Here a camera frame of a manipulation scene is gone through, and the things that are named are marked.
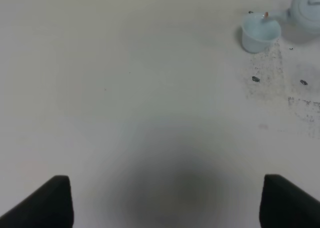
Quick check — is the light blue teacup left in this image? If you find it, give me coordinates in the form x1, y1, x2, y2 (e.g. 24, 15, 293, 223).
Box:
241, 13, 281, 53

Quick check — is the light blue porcelain teapot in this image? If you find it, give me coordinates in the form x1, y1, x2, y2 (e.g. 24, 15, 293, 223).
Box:
263, 0, 320, 35

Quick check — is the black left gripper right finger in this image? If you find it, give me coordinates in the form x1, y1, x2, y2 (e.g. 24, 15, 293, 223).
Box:
259, 174, 320, 228

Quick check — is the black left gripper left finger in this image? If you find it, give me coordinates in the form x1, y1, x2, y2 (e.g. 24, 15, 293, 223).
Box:
0, 175, 74, 228

